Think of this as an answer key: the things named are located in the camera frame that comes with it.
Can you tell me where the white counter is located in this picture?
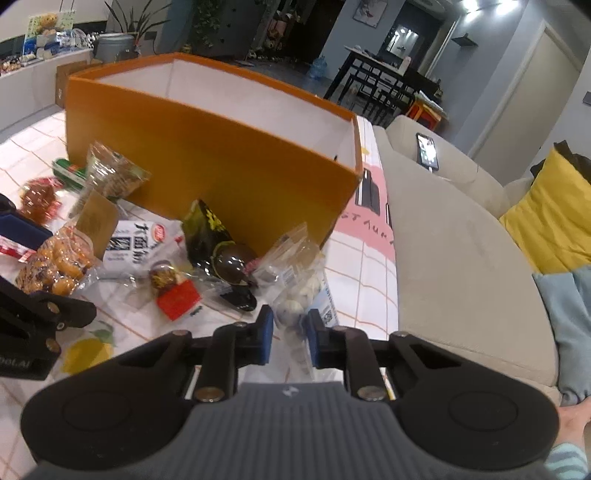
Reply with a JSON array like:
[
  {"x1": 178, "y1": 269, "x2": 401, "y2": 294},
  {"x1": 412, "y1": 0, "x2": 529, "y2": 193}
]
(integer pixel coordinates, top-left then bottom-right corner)
[{"x1": 0, "y1": 48, "x2": 93, "y2": 134}]

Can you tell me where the yellow cushion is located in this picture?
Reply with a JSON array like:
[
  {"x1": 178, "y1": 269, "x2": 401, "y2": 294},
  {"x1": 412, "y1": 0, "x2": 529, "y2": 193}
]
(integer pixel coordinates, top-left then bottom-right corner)
[{"x1": 499, "y1": 148, "x2": 591, "y2": 274}]

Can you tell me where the wall picture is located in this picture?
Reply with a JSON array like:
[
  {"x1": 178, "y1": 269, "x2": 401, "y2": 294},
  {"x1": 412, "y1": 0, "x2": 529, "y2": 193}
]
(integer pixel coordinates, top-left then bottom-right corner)
[{"x1": 353, "y1": 0, "x2": 389, "y2": 24}]

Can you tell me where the orange cardboard box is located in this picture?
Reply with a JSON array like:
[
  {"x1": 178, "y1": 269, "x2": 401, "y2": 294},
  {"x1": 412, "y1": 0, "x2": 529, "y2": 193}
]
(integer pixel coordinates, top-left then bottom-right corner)
[{"x1": 65, "y1": 52, "x2": 365, "y2": 252}]

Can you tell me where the clear bag of orange snacks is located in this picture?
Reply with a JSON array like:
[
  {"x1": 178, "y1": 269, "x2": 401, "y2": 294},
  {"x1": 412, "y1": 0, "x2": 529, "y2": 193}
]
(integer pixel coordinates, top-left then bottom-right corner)
[{"x1": 15, "y1": 222, "x2": 100, "y2": 296}]

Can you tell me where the person's right forearm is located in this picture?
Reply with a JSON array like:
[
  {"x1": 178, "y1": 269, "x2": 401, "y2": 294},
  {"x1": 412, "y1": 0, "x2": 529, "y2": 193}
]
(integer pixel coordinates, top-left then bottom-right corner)
[{"x1": 549, "y1": 401, "x2": 591, "y2": 480}]

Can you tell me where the black smartphone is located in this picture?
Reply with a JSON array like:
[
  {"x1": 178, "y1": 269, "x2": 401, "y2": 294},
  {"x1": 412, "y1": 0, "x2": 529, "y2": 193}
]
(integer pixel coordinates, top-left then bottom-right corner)
[{"x1": 416, "y1": 132, "x2": 441, "y2": 172}]

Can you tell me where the light blue cushion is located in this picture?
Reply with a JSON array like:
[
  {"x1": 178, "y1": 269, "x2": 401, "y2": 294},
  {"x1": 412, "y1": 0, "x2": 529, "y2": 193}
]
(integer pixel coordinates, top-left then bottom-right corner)
[{"x1": 531, "y1": 265, "x2": 591, "y2": 408}]

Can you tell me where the dark cloth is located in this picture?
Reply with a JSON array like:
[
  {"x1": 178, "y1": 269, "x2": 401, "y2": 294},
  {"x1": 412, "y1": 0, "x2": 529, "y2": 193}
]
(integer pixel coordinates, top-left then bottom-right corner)
[{"x1": 530, "y1": 141, "x2": 591, "y2": 180}]

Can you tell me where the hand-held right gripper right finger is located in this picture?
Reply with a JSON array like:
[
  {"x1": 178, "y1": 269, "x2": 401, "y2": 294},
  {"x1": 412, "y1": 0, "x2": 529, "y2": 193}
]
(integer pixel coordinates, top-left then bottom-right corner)
[{"x1": 305, "y1": 308, "x2": 467, "y2": 402}]

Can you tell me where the green sausage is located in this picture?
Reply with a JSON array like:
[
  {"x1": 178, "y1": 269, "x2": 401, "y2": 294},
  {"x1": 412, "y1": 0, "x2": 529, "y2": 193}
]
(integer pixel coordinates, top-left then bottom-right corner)
[{"x1": 52, "y1": 158, "x2": 88, "y2": 186}]

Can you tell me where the brown paper card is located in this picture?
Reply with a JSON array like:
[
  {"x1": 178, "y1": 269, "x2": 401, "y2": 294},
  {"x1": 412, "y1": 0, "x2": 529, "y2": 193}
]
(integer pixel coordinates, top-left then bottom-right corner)
[{"x1": 76, "y1": 190, "x2": 122, "y2": 259}]

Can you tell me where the dark dining table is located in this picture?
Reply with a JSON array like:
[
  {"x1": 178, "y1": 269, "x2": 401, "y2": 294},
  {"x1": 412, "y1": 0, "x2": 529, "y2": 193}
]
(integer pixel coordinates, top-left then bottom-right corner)
[{"x1": 323, "y1": 45, "x2": 419, "y2": 123}]

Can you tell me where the clear bag of seeds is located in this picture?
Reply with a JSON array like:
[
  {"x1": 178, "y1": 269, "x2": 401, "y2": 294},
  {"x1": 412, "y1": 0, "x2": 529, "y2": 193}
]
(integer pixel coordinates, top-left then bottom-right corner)
[{"x1": 69, "y1": 141, "x2": 152, "y2": 219}]

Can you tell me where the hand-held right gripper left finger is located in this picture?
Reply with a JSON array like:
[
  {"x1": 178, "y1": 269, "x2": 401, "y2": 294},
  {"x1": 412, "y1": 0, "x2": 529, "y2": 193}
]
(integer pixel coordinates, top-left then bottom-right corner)
[{"x1": 117, "y1": 305, "x2": 275, "y2": 402}]

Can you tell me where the dark egg packet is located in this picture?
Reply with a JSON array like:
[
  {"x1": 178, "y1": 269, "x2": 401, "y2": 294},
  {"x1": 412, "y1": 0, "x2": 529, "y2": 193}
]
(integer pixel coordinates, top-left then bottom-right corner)
[{"x1": 198, "y1": 242, "x2": 260, "y2": 313}]

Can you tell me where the red stool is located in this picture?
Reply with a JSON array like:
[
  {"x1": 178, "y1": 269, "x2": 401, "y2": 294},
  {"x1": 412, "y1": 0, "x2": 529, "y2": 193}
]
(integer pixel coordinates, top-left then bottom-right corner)
[{"x1": 407, "y1": 100, "x2": 450, "y2": 134}]

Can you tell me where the beige sofa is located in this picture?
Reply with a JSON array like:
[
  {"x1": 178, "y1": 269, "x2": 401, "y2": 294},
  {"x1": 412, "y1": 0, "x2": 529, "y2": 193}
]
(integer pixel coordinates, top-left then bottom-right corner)
[{"x1": 372, "y1": 114, "x2": 563, "y2": 408}]

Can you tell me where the grey door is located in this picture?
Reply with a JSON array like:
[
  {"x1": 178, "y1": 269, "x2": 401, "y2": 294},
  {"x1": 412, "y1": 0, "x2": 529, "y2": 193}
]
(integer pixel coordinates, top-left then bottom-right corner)
[{"x1": 466, "y1": 21, "x2": 583, "y2": 185}]

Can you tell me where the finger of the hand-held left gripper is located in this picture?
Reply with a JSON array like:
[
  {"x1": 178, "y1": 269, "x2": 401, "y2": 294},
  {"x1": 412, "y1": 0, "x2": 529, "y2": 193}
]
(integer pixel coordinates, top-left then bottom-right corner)
[
  {"x1": 0, "y1": 194, "x2": 54, "y2": 251},
  {"x1": 0, "y1": 276, "x2": 98, "y2": 340}
]

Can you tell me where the red-brown snack packet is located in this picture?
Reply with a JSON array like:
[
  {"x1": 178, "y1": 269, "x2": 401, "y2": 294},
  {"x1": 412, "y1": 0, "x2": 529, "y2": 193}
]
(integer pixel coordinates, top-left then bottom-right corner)
[{"x1": 19, "y1": 176, "x2": 65, "y2": 227}]

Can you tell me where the brown cardboard box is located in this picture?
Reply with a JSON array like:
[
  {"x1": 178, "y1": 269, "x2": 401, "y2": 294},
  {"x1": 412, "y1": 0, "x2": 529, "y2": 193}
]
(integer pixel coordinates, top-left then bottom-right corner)
[{"x1": 55, "y1": 60, "x2": 103, "y2": 108}]

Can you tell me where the green hanging plant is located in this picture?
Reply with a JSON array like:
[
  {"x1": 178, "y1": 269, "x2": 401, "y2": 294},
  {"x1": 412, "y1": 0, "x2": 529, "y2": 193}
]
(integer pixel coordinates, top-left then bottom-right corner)
[{"x1": 191, "y1": 0, "x2": 260, "y2": 59}]

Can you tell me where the green potted plant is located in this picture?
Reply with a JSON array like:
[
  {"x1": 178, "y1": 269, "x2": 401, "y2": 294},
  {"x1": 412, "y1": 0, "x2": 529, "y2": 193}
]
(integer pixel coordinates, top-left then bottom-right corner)
[{"x1": 102, "y1": 0, "x2": 158, "y2": 37}]

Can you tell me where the grey plant pot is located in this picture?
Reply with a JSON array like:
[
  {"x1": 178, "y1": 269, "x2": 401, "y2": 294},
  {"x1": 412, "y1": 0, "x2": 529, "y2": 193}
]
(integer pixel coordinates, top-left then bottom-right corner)
[{"x1": 95, "y1": 32, "x2": 137, "y2": 64}]

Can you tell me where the red white snack packet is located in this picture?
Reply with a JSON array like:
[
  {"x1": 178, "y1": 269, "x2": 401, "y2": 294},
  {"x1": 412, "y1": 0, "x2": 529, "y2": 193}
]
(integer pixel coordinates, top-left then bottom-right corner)
[{"x1": 0, "y1": 234, "x2": 37, "y2": 264}]

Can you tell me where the black yellow snack packet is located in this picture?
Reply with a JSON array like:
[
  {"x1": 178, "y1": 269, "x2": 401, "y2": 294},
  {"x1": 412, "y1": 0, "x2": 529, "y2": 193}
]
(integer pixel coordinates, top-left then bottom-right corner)
[{"x1": 180, "y1": 199, "x2": 237, "y2": 274}]

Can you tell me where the clear bag of white candies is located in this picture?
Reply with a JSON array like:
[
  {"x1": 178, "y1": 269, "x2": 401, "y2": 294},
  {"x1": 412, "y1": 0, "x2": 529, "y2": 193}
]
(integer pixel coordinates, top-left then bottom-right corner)
[{"x1": 252, "y1": 222, "x2": 340, "y2": 376}]

